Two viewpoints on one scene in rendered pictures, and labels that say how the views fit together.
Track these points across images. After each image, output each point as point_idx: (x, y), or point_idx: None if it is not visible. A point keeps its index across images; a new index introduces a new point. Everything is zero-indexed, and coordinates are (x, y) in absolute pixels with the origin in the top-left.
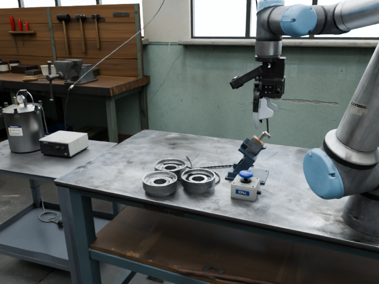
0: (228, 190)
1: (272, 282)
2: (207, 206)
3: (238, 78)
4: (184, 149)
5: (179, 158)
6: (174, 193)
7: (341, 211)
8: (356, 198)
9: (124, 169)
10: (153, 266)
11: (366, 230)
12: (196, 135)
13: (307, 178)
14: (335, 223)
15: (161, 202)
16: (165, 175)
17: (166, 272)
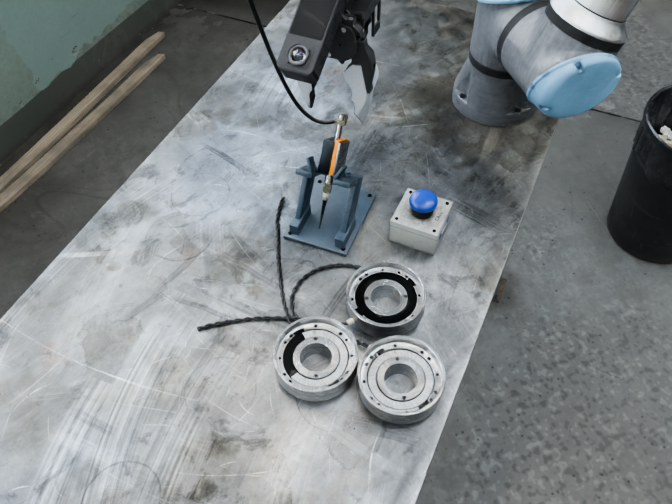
0: (402, 256)
1: None
2: (471, 296)
3: (323, 48)
4: (131, 336)
5: (204, 349)
6: None
7: (470, 122)
8: (512, 86)
9: (262, 497)
10: None
11: (533, 112)
12: (19, 300)
13: (556, 109)
14: (508, 138)
15: (459, 384)
16: (365, 366)
17: None
